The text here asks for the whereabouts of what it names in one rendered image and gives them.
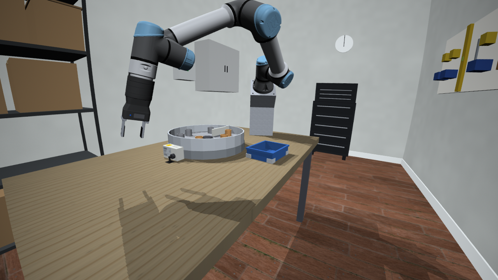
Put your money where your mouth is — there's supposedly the blue crate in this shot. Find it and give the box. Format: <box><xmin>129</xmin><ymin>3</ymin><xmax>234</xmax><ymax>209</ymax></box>
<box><xmin>246</xmin><ymin>140</ymin><xmax>289</xmax><ymax>164</ymax></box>

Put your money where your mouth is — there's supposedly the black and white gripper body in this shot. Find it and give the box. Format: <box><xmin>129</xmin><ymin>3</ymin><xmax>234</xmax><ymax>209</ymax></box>
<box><xmin>122</xmin><ymin>59</ymin><xmax>157</xmax><ymax>122</ymax></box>

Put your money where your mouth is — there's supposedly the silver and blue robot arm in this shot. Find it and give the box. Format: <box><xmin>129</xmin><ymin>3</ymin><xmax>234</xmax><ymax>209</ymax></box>
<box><xmin>130</xmin><ymin>0</ymin><xmax>294</xmax><ymax>94</ymax></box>

